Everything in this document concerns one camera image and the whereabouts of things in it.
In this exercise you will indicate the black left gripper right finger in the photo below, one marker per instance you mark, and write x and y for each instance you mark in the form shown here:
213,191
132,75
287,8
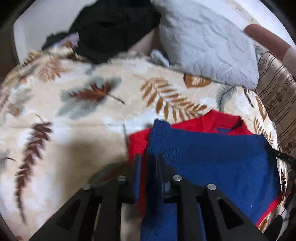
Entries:
203,213

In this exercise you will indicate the black clothes pile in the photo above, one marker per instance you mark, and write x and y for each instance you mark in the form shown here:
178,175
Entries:
106,28

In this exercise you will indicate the grey quilted pillow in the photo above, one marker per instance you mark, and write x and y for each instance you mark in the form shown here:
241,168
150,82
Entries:
200,42

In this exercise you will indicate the red and blue knit sweater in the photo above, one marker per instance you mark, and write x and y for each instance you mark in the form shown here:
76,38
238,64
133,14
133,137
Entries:
216,148

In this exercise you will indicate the brown striped floral quilt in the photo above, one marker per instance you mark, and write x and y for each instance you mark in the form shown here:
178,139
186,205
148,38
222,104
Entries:
276,90

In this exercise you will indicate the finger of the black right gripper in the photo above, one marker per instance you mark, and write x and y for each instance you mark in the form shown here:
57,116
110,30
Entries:
271,152

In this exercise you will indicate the brown and pink bolster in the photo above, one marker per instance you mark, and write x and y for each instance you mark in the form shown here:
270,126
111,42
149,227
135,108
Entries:
279,47

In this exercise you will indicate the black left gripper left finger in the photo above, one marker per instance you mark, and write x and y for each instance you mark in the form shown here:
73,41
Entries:
94,213

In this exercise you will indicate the cream leaf-pattern fleece blanket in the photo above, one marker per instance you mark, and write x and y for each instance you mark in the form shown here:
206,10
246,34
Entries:
64,121

